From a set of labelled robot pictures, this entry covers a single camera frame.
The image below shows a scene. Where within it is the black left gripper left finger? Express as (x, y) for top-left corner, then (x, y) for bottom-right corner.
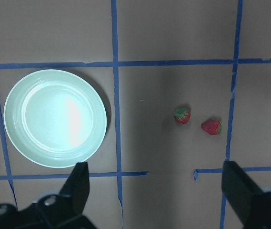
(16, 162), (89, 229)

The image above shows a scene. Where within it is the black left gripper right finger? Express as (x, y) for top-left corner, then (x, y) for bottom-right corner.
(222, 161), (271, 229)

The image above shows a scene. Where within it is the red strawberry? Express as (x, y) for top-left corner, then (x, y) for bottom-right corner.
(201, 119), (222, 135)
(174, 107), (191, 124)

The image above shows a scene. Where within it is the pale green plate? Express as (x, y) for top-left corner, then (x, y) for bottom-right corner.
(3, 69), (107, 168)

